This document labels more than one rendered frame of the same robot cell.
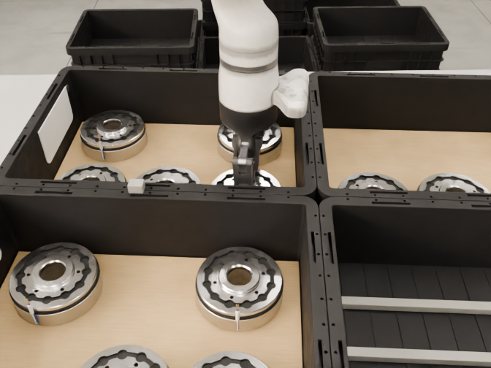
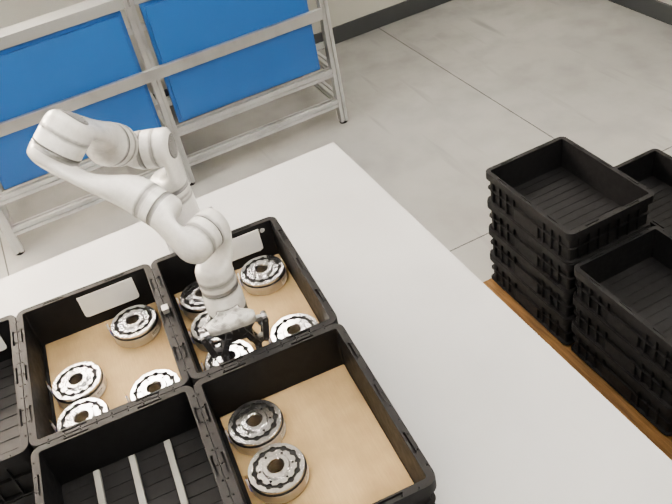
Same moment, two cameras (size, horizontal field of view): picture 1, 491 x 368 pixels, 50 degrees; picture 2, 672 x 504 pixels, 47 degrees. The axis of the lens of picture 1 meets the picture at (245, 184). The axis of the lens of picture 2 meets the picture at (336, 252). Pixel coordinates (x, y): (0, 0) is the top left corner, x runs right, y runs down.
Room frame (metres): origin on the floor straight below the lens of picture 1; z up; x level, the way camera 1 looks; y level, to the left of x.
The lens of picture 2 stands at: (0.47, -1.11, 1.96)
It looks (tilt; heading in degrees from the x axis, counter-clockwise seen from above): 39 degrees down; 73
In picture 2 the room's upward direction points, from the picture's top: 12 degrees counter-clockwise
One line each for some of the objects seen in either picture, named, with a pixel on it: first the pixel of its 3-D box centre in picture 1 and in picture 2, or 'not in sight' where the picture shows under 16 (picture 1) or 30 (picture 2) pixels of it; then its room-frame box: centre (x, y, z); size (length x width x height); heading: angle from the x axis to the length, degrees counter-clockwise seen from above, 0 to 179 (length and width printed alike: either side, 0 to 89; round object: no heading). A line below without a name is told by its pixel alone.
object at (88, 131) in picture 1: (112, 128); (262, 270); (0.71, 0.21, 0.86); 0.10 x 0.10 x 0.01
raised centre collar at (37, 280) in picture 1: (52, 271); (133, 320); (0.40, 0.23, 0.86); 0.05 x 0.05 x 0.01
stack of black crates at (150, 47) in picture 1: (144, 86); (564, 240); (1.66, 0.36, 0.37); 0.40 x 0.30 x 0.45; 91
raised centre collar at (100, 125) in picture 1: (112, 125); (261, 268); (0.71, 0.21, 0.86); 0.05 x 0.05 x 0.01
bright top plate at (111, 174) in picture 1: (89, 187); (202, 294); (0.56, 0.22, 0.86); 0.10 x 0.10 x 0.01
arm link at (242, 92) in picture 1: (263, 75); (224, 299); (0.58, -0.02, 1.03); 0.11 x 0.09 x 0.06; 83
